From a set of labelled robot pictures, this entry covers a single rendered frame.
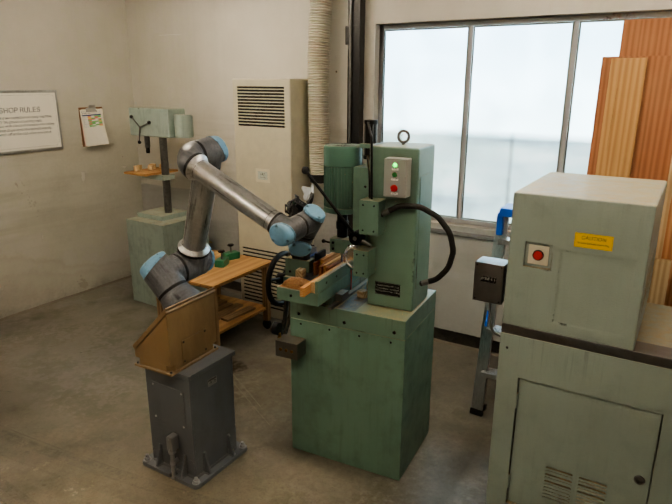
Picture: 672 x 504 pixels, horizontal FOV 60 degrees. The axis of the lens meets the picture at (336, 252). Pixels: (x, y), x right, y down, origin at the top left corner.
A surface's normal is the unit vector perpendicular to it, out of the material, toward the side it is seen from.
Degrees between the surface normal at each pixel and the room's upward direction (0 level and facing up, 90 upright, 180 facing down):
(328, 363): 90
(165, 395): 90
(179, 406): 90
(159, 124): 90
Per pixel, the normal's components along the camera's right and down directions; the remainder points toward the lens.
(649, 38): -0.54, 0.19
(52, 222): 0.85, 0.15
